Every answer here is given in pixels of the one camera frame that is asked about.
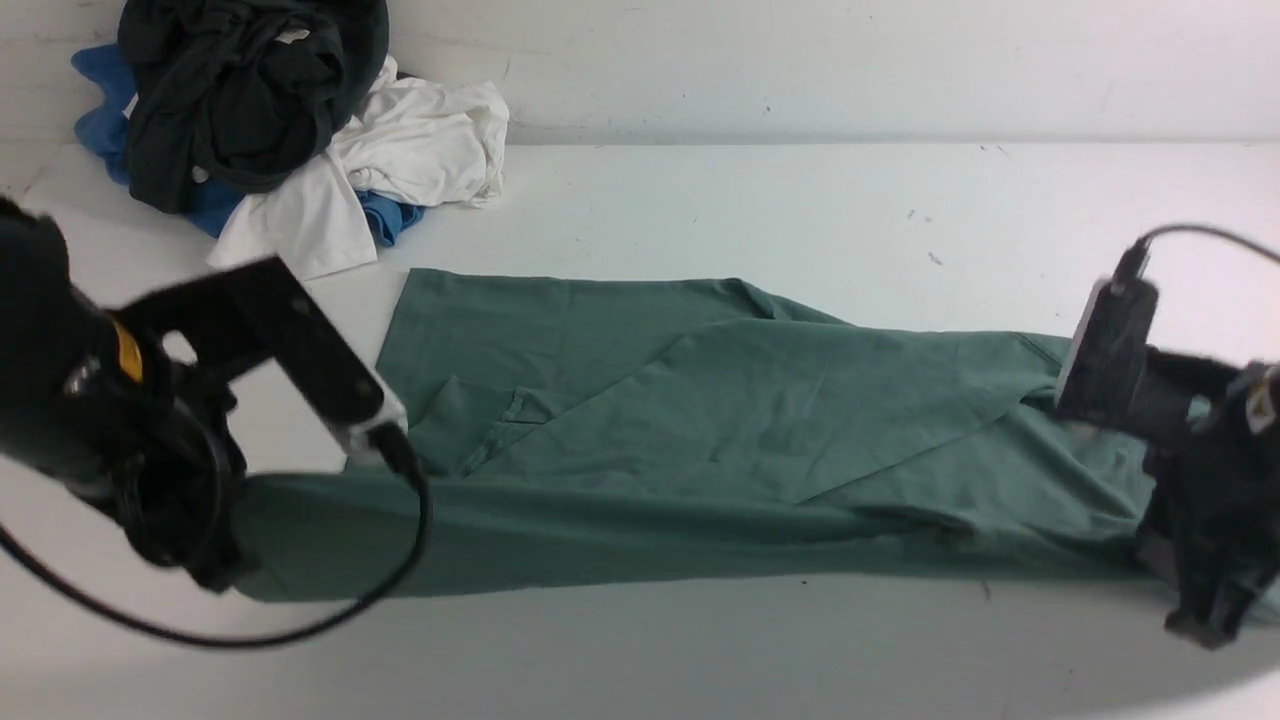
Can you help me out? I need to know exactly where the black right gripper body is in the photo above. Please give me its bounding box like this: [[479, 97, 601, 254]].
[[1135, 365, 1277, 651]]

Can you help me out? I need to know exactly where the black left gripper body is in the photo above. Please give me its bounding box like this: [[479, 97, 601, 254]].
[[90, 354, 251, 593]]

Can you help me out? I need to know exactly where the green long-sleeved shirt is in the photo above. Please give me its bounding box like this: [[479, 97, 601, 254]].
[[232, 268, 1280, 603]]

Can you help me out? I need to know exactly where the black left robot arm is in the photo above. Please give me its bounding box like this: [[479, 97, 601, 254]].
[[1, 199, 268, 592]]

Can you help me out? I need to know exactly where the dark green crumpled garment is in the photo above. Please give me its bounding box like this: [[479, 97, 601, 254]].
[[116, 1, 390, 214]]

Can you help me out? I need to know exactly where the white crumpled garment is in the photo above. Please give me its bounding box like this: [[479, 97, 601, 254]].
[[207, 58, 509, 281]]

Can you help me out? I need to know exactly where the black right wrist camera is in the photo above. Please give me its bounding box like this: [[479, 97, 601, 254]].
[[1055, 278, 1216, 446]]

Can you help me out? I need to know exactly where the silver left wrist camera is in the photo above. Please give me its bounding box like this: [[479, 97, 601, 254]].
[[116, 258, 407, 462]]

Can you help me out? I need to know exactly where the black left camera cable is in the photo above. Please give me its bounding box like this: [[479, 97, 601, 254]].
[[0, 425, 433, 650]]

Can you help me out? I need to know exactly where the black camera cable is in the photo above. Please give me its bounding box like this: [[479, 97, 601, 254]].
[[1112, 224, 1280, 291], [0, 425, 433, 650]]

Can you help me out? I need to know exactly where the black right camera cable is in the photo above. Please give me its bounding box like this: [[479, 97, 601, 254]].
[[1112, 224, 1280, 291]]

